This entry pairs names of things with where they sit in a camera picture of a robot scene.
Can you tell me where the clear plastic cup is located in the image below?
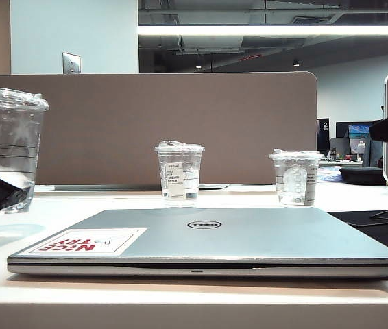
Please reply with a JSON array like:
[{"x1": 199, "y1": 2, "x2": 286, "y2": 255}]
[
  {"x1": 154, "y1": 139, "x2": 206, "y2": 208},
  {"x1": 0, "y1": 86, "x2": 50, "y2": 214}
]

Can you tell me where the clear plastic cup, white label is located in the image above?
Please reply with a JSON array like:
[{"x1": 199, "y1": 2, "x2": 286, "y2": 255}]
[{"x1": 154, "y1": 139, "x2": 206, "y2": 208}]

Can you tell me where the silver Dell laptop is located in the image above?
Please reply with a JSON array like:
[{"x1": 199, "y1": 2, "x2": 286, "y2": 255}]
[{"x1": 7, "y1": 207, "x2": 388, "y2": 278}]

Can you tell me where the clear lidded cup, faded logo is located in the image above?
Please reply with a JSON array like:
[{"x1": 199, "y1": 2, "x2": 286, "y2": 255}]
[{"x1": 268, "y1": 148, "x2": 324, "y2": 208}]

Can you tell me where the wide brown desk partition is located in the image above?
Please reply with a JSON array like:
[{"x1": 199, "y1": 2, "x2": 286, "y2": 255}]
[{"x1": 0, "y1": 71, "x2": 318, "y2": 188}]

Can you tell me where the white linear ceiling light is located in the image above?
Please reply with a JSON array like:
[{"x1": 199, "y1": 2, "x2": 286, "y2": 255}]
[{"x1": 138, "y1": 24, "x2": 388, "y2": 37}]

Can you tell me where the black sign with numeral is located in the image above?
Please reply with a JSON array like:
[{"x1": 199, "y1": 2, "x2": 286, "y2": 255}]
[{"x1": 317, "y1": 118, "x2": 330, "y2": 151}]

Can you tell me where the black round cushion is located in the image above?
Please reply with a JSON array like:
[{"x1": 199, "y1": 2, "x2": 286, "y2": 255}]
[{"x1": 339, "y1": 166, "x2": 387, "y2": 186}]

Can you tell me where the computer monitor with picture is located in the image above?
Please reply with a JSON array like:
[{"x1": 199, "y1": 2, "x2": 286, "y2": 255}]
[{"x1": 348, "y1": 124, "x2": 375, "y2": 154}]

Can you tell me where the black desk mat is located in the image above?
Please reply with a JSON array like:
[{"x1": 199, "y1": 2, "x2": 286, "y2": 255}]
[{"x1": 327, "y1": 209, "x2": 388, "y2": 268}]

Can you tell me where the aluminium partition base rail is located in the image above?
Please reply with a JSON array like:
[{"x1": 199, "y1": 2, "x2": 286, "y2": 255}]
[{"x1": 35, "y1": 183, "x2": 231, "y2": 191}]

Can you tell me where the metal wall switch plate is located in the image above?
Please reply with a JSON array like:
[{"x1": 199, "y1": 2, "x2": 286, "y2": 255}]
[{"x1": 62, "y1": 52, "x2": 81, "y2": 75}]

